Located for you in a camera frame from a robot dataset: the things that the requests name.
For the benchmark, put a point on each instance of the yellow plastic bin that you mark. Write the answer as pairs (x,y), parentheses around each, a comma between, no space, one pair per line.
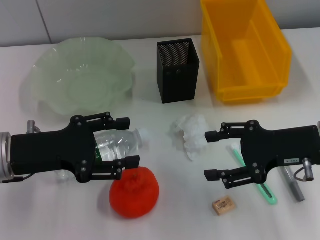
(250,57)

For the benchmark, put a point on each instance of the red-orange toy orange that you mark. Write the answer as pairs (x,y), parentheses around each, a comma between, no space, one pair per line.
(135,197)

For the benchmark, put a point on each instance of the clear water bottle green label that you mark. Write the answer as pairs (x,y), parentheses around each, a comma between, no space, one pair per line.
(112,147)

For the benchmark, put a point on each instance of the white paper ball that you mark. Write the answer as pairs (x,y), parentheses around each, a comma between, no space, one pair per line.
(192,135)

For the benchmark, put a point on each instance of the tan eraser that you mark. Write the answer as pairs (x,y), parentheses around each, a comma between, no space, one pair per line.
(223,205)

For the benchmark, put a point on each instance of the grey wrapped pen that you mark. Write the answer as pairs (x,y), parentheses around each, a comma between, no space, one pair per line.
(296,190)

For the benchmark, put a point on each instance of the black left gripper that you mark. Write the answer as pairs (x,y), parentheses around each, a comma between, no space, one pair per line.
(50,150)

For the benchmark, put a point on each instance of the black mesh pen holder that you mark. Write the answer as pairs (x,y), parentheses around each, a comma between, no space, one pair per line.
(178,82)

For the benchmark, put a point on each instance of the green utility knife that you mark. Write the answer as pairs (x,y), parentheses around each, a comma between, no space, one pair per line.
(268,197)

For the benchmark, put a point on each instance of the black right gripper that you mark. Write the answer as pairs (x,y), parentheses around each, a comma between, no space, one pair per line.
(280,145)

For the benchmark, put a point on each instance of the pale green glass fruit bowl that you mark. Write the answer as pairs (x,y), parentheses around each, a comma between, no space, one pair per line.
(75,75)

